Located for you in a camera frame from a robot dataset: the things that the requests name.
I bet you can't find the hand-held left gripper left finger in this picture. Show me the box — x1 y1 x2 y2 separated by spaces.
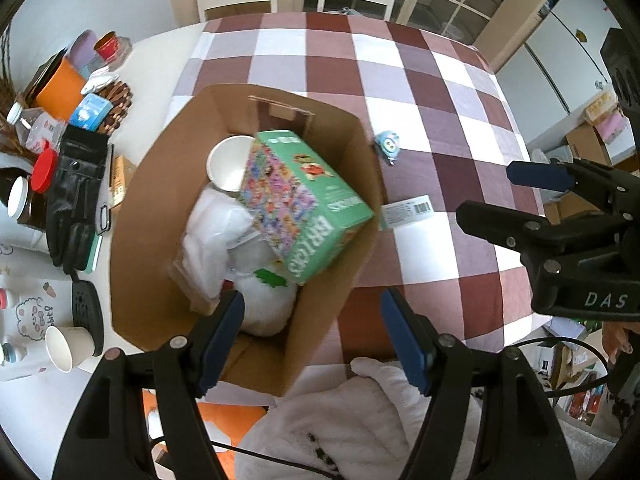
52 290 246 480

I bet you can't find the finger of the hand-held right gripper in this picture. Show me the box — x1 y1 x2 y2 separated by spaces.
456 200 557 267
506 157 631 211

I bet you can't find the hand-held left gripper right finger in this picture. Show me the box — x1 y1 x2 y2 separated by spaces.
380 287 581 480

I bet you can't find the white cat plush red bow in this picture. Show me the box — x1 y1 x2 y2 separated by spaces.
231 237 297 337

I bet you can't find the white plastic package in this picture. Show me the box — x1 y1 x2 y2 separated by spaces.
172 189 261 313

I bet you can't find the brown cardboard box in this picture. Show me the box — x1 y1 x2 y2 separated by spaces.
109 84 387 397

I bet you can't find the green colourful picture box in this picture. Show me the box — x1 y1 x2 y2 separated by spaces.
236 130 376 287

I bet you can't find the orange container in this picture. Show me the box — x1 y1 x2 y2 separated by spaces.
31 56 87 122

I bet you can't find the person's right hand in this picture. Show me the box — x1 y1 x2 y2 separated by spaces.
601 321 630 361

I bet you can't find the orange white cushion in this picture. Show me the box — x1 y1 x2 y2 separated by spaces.
141 389 267 466

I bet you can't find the white green barcode packet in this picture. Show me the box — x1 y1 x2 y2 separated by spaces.
379 195 434 232

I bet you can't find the white fluffy garment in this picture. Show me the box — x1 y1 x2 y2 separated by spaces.
235 356 617 480

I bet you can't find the brown white checked tablecloth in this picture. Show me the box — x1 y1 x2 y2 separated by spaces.
170 10 548 361

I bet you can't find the white refrigerator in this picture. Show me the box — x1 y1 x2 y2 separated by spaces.
495 2 628 148

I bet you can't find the small blue round toy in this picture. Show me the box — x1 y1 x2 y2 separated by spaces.
374 130 404 167

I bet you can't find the black speaker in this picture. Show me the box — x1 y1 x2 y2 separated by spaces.
599 26 640 113

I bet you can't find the black perforated device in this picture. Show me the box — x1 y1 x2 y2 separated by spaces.
71 280 105 357

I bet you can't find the green edged notebook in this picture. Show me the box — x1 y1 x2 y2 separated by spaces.
84 230 104 274

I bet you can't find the white paper cup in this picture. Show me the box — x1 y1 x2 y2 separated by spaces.
206 135 257 197
45 325 99 374

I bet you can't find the wooden cabinet panel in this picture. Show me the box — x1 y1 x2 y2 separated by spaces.
472 0 572 72

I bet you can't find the small brown carton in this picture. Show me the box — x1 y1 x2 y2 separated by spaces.
110 155 139 209

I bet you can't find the white cartoon printed cloth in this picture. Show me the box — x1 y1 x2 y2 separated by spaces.
0 242 77 382

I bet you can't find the black leather glove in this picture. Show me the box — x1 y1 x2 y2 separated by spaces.
46 125 111 276

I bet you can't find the red lid jar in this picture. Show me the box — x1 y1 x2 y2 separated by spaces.
31 147 59 194

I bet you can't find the white rimmed dark cup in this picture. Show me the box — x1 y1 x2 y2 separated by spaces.
7 175 32 222

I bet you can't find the brown woven bundle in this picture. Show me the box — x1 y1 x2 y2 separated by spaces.
94 79 133 137

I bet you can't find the blue snack packet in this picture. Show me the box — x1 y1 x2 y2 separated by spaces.
68 92 114 132

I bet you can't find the clear plastic bottle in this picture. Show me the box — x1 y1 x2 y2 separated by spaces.
7 102 69 155

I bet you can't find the black cable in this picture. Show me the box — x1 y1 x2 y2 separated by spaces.
149 434 346 480

